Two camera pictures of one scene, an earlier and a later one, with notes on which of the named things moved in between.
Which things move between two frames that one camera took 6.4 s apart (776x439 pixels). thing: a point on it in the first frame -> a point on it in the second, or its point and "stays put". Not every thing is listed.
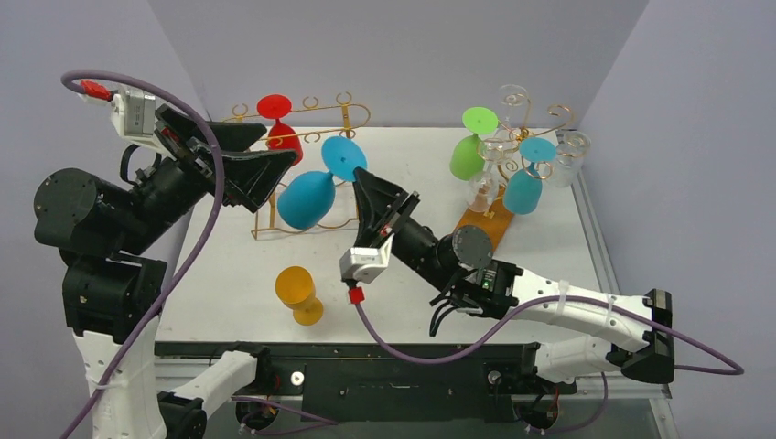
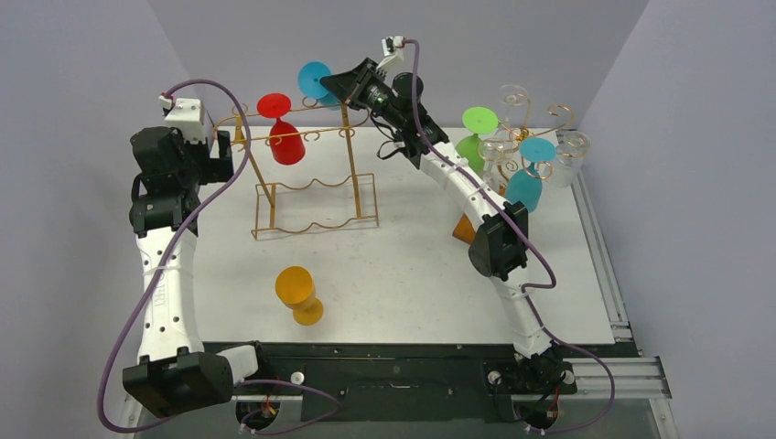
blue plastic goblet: [306, 199] -> [309, 84]
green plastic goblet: [465, 163] stays put
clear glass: [484, 185] stays put
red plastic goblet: [282, 136] stays put
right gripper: [393, 215] -> [357, 89]
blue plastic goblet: [523, 187] stays put
